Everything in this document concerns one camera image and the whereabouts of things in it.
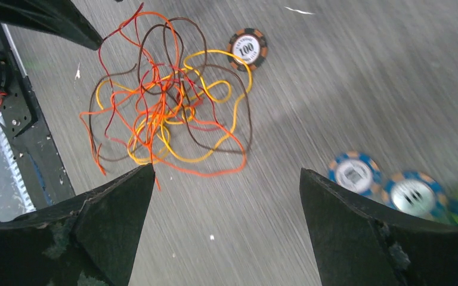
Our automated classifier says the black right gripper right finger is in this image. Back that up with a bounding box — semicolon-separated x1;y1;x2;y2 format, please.
299;169;458;285

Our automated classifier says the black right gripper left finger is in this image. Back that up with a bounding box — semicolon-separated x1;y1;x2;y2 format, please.
0;164;155;285

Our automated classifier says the brown round token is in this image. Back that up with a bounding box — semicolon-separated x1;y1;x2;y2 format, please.
227;28;268;72

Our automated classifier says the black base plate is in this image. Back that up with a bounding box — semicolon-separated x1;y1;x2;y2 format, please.
0;23;75;212

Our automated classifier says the round token lower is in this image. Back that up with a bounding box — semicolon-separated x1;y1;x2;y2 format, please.
327;151;382;197

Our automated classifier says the round token middle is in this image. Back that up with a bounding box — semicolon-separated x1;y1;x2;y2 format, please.
381;170;448;222

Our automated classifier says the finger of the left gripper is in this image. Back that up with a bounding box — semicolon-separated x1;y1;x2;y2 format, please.
0;0;103;51

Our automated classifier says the coloured wire bundle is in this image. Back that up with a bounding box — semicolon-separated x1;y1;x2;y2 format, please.
79;3;253;190

